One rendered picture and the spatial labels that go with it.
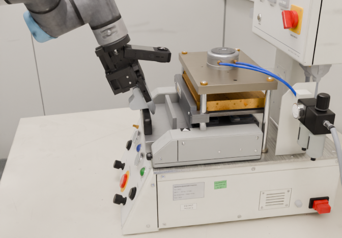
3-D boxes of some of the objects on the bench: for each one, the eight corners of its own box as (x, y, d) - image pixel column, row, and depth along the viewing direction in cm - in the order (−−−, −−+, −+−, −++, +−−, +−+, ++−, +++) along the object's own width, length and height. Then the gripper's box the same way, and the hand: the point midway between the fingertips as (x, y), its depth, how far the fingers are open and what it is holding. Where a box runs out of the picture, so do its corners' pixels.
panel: (119, 163, 119) (142, 113, 113) (121, 229, 92) (151, 168, 86) (114, 161, 118) (136, 111, 112) (114, 227, 91) (143, 165, 85)
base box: (279, 148, 127) (285, 101, 120) (339, 223, 93) (352, 164, 86) (120, 161, 121) (116, 113, 114) (122, 247, 87) (117, 185, 80)
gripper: (95, 43, 92) (130, 115, 101) (93, 53, 84) (131, 130, 93) (127, 30, 92) (159, 103, 101) (129, 38, 83) (163, 117, 93)
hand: (154, 108), depth 96 cm, fingers closed, pressing on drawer
